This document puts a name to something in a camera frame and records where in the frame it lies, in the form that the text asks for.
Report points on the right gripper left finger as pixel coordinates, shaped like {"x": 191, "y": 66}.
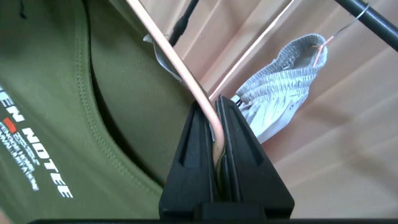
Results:
{"x": 186, "y": 186}

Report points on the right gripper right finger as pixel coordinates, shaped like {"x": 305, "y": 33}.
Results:
{"x": 261, "y": 189}

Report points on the pale grey shorts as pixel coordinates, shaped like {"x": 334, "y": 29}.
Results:
{"x": 273, "y": 93}

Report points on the pink clothes hanger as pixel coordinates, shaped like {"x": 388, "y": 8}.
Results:
{"x": 174, "y": 57}
{"x": 318, "y": 54}

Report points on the green garment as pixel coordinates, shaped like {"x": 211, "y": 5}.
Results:
{"x": 46, "y": 62}

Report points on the black clothes rack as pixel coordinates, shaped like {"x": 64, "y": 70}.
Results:
{"x": 379, "y": 21}

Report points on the beige curtain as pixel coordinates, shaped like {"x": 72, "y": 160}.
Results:
{"x": 342, "y": 124}

